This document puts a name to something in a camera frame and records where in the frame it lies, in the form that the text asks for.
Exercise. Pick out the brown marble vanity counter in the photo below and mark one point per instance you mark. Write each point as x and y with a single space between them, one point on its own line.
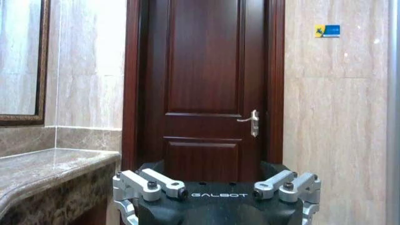
47 182

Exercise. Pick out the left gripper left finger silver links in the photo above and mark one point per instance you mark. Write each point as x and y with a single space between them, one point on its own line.
142 186

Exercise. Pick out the wall mirror with brown frame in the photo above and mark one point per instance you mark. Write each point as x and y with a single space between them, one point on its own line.
19 58

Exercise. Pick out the dark red door frame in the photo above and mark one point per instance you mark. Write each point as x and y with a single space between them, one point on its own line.
131 93

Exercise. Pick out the yellow and blue wall sticker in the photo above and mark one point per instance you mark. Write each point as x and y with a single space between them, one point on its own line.
327 31

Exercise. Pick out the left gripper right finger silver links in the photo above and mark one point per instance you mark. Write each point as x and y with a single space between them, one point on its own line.
293 187

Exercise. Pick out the grey metal vertical frame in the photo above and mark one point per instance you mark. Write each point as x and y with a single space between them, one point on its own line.
394 112

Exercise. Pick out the dark red wooden door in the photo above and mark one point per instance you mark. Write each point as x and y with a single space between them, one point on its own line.
203 82

